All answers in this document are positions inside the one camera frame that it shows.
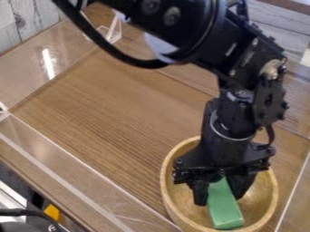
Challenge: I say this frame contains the clear acrylic corner bracket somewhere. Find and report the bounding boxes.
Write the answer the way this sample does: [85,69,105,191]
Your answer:
[83,13,123,44]

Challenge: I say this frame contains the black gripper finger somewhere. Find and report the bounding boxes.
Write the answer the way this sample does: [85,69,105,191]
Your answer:
[226,174,256,199]
[191,180,210,207]

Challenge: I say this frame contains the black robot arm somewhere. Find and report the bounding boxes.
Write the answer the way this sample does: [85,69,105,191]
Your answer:
[100,0,288,206]

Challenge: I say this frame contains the brown wooden bowl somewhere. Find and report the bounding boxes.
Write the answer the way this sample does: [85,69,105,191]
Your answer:
[160,136,278,232]

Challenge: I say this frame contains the green rectangular block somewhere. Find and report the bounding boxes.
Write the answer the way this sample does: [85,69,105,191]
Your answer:
[207,178,244,230]

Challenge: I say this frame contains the yellow tag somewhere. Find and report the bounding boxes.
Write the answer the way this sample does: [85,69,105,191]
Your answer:
[44,204,60,222]

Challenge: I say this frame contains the clear acrylic tray wall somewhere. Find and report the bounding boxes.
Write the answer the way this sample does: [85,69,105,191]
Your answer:
[0,102,125,232]

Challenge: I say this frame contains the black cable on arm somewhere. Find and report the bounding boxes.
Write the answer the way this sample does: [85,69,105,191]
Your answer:
[49,0,171,70]

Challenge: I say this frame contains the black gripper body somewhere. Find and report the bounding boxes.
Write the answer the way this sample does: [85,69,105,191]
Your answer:
[172,101,278,186]

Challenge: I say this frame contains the black cable bottom left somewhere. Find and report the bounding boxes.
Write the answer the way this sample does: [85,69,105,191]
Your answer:
[0,208,59,232]

